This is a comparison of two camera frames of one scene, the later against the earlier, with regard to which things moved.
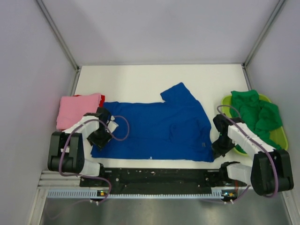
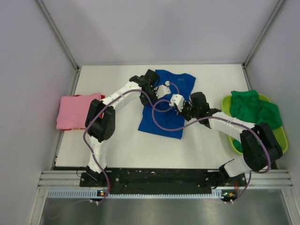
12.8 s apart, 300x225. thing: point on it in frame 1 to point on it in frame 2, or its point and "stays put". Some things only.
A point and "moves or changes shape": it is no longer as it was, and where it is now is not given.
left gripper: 99,143 to 154,97
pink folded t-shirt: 71,108 stays put
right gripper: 217,151 to 182,113
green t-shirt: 261,116 stays put
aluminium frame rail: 63,44 stays put
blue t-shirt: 178,129 moves or changes shape
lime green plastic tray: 278,134 stays put
